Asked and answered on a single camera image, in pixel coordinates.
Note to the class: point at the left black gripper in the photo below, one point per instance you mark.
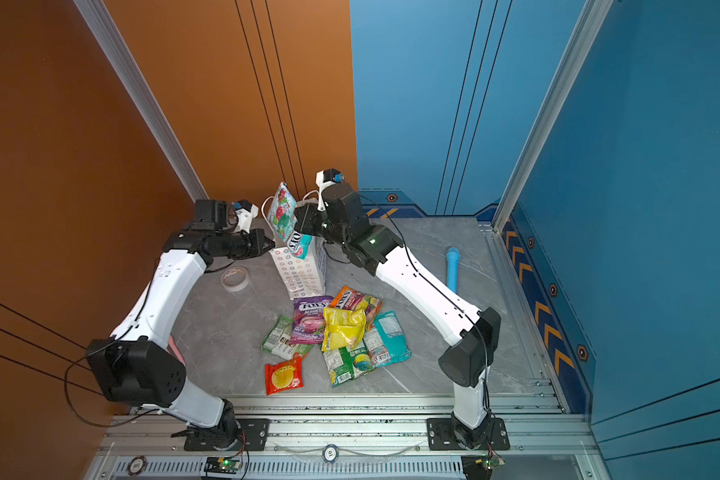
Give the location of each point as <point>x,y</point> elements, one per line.
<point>256,237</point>

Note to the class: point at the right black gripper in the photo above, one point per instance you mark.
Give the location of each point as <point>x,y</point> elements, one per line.
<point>310,219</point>

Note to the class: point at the teal Fox's candy bag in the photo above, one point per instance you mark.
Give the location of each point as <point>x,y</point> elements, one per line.
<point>281,216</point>

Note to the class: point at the white printed paper bag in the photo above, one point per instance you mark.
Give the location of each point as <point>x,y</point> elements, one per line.
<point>302,278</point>

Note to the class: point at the orange Fox's candy bag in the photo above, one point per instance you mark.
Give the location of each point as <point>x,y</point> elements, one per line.
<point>354,300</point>

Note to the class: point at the teal white snack packet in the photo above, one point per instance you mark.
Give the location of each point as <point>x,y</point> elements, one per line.
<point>386,342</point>

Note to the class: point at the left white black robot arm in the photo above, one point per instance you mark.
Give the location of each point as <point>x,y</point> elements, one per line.
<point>134,366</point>

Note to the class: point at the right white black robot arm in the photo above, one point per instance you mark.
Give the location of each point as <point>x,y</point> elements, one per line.
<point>472,334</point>

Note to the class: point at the purple Fox's candy bag left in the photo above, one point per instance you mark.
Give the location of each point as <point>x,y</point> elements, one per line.
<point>309,324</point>

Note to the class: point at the yellow snack bag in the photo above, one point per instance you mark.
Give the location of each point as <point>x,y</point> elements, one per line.
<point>343,328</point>

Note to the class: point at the green snack bag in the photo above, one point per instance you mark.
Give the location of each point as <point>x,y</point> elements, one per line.
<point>345,364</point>

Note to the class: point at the green white snack packet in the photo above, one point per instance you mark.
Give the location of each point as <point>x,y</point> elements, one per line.
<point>278,341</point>

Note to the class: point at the red yellow snack packet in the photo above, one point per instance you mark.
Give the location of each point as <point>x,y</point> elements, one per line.
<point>284,376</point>

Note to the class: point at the pink plastic clip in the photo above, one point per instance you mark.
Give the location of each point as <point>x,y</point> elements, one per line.
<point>174,350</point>

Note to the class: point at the blue toy microphone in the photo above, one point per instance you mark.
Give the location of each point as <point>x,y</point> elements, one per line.
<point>452,260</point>

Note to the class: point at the left green circuit board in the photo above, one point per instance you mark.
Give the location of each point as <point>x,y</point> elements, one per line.
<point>223,467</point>

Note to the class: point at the green circuit board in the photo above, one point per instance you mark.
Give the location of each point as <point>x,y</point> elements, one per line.
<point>223,467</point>
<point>480,467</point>

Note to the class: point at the round brown badge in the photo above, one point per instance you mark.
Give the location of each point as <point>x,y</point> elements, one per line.
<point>136,466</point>

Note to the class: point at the right green circuit board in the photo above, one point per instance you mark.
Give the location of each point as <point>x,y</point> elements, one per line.
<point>480,467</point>

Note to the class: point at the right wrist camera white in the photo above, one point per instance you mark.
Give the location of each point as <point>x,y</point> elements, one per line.
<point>325,179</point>

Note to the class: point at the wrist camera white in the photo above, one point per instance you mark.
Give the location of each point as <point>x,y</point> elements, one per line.
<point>325,179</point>
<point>245,212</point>

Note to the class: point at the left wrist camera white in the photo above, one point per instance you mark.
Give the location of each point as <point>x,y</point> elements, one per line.
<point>245,212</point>

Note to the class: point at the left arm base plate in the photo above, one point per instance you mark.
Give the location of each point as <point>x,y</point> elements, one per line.
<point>250,434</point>

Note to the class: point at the aluminium frame rail base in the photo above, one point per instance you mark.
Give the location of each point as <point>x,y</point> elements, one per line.
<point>379,436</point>

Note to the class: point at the right aluminium corner post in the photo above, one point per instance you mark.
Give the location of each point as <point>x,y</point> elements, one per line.
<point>584,34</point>

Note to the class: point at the aluminium corner post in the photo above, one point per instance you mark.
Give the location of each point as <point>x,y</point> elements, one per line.
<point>584,34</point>
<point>102,25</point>

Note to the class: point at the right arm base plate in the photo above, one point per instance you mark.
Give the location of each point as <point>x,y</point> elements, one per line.
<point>450,434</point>

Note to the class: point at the left aluminium corner post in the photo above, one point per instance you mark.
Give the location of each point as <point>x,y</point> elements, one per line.
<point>102,25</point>

